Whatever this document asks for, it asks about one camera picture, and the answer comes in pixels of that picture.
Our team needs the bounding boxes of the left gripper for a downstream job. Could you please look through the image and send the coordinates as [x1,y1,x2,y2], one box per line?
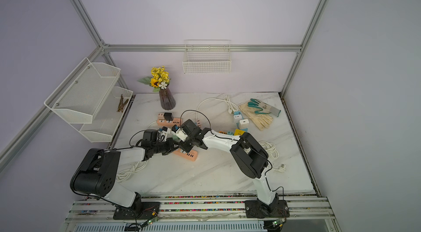
[152,139,182,157]

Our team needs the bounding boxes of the pink power strip front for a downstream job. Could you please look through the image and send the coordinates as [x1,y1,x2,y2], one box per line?
[172,149,198,162]

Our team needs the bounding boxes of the pink power strip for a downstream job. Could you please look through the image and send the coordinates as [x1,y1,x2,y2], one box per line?
[172,149,198,162]
[156,112,181,128]

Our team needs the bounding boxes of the black charger plug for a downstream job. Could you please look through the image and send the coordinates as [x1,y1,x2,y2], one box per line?
[163,112,174,121]

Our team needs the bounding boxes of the green charger plug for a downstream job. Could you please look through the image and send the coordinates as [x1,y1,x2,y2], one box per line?
[172,132,182,143]

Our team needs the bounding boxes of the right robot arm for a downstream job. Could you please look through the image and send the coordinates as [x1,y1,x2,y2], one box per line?
[172,120,278,206]

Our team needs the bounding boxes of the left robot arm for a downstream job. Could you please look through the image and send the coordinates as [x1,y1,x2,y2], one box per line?
[70,130,179,208]

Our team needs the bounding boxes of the yellow charger plug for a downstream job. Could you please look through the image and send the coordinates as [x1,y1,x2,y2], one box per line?
[234,129,246,135]

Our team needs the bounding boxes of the white charger plug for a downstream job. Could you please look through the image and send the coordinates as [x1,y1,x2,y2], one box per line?
[238,119,250,130]

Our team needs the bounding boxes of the orange power strip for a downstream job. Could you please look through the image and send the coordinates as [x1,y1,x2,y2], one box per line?
[219,131,234,135]

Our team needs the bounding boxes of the purple ribbed glass vase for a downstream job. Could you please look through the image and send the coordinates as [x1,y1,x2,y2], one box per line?
[159,88,176,110]

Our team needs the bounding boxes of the small blue power strip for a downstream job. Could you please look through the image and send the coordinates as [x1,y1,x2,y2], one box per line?
[234,111,243,123]

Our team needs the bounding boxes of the wooden clothespins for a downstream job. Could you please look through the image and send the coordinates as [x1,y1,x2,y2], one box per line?
[117,94,130,112]

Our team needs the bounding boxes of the yellow artificial flowers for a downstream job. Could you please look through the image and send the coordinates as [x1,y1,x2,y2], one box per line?
[138,66,171,93]

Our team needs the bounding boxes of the beige work glove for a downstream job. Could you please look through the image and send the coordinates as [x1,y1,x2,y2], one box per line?
[239,103,274,131]

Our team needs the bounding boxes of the green grey work glove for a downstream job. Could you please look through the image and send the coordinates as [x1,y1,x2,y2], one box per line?
[247,99,281,117]

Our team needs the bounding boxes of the white cable far right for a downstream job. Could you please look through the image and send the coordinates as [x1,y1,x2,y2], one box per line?
[195,95,239,122]

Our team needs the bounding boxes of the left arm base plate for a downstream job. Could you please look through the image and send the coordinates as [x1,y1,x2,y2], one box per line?
[113,201,161,221]

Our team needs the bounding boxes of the white mesh wall shelf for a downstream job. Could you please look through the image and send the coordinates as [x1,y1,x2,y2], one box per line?
[44,58,133,143]

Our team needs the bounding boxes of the white coiled cable right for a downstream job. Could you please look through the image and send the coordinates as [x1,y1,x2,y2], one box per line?
[259,141,287,173]

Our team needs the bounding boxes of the white wire wall basket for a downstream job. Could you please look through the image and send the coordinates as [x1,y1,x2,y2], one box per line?
[183,40,231,74]

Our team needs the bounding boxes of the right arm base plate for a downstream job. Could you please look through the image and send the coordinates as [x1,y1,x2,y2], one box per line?
[244,200,290,218]

